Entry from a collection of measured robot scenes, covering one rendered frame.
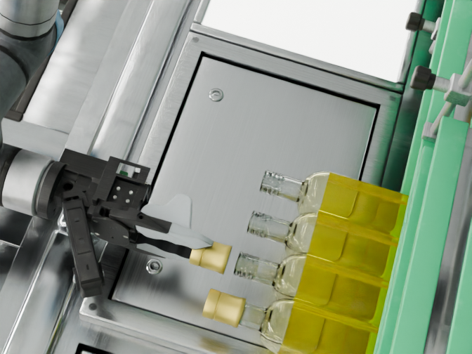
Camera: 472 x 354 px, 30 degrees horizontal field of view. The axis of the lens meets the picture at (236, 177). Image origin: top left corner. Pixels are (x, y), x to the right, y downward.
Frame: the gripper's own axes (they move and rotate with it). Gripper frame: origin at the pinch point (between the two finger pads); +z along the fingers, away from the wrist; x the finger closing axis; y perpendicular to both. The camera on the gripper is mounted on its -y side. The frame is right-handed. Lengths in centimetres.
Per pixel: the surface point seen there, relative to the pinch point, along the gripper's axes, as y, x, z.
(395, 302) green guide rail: -1.2, -6.4, 23.0
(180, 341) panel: -7.9, 11.9, 0.6
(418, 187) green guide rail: 13.7, -6.4, 22.7
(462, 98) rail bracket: 21.4, -15.4, 23.8
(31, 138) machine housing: 15.6, 16.6, -29.8
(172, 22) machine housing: 39.5, 12.7, -16.1
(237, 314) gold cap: -6.5, -1.7, 6.5
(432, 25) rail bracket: 46, 5, 21
